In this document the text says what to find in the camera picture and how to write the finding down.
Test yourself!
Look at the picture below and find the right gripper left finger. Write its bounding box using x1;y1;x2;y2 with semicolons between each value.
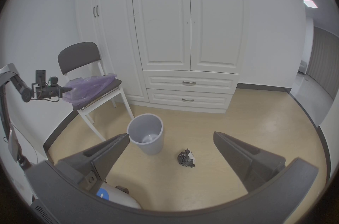
57;132;130;192

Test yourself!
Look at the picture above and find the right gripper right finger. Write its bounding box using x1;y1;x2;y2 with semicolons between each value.
213;132;286;193

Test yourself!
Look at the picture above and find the purple plastic bag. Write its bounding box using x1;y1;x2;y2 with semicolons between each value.
62;73;117;105

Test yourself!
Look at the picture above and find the black plastic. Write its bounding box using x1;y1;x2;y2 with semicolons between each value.
177;149;196;168

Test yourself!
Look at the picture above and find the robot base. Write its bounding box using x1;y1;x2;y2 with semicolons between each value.
96;182;142;210

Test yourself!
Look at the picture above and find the white trash bin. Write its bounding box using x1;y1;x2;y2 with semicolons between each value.
127;113;164;156

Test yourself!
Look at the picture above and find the white chair dark grey seat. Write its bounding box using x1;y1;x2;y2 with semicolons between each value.
57;42;135;142

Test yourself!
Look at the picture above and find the grey curtain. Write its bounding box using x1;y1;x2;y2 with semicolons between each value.
308;27;339;100

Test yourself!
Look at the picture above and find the white wardrobe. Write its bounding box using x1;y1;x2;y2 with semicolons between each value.
75;0;249;114

